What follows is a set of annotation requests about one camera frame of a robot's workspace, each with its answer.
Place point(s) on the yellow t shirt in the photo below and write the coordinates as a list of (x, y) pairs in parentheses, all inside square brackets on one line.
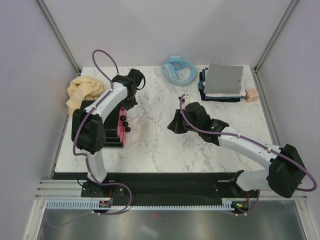
[(83, 88)]

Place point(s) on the aluminium frame post right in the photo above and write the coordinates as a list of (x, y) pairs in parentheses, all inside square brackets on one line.
[(277, 32)]

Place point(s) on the white slotted cable duct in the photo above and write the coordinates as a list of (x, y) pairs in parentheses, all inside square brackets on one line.
[(95, 204)]

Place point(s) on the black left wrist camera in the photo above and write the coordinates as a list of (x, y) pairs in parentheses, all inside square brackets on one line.
[(138, 78)]

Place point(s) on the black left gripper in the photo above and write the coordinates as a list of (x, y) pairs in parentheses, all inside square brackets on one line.
[(128, 106)]

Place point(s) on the aluminium frame rail front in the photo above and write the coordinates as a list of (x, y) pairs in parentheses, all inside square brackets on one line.
[(71, 190)]

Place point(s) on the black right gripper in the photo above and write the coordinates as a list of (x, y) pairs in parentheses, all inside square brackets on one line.
[(175, 125)]

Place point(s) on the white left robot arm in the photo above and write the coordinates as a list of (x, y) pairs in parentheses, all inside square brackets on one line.
[(88, 132)]

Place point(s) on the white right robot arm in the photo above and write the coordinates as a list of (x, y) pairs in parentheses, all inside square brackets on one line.
[(283, 169)]

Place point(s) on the aluminium frame post left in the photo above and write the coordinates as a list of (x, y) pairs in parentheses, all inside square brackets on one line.
[(58, 35)]

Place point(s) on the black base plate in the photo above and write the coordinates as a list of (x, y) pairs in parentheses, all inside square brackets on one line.
[(156, 188)]

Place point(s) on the black pink drawer organizer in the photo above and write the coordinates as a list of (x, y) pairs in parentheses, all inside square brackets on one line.
[(116, 127)]

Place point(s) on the aluminium frame post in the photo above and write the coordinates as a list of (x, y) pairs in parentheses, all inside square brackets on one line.
[(58, 35), (277, 32)]

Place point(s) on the small pink cube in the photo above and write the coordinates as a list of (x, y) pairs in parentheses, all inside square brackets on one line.
[(252, 95)]

